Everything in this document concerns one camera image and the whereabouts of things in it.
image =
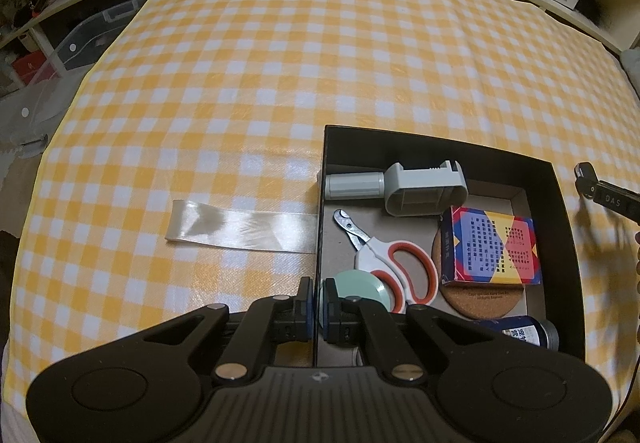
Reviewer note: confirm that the dark blue jar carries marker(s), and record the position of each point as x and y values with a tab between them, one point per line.
520	328

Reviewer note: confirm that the yellow white checked tablecloth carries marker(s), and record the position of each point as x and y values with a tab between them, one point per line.
300	73

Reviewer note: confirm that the colourful patterned card box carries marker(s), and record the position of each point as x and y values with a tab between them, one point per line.
490	248

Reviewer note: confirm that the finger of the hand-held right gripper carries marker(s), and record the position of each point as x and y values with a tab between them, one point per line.
615	200

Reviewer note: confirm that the clear plastic storage bin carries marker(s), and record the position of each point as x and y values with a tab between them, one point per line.
92	35

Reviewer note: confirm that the black cardboard box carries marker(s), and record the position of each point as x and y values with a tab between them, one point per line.
565	248

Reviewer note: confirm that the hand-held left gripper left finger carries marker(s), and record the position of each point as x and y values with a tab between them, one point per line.
309	310

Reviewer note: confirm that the clear plastic sheet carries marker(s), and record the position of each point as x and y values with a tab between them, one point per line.
30	115

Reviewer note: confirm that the clear tape strip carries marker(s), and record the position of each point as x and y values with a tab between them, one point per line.
240	228

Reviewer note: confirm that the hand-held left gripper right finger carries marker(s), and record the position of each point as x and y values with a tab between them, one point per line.
325	310

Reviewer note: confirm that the light grey plastic tool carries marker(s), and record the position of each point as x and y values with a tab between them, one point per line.
420	190

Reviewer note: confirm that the round cork coaster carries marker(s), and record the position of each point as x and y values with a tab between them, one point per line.
475	305

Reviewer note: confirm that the pale green round disc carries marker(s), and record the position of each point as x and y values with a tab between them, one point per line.
355	285

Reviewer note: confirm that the red box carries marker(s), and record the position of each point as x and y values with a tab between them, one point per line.
30	68

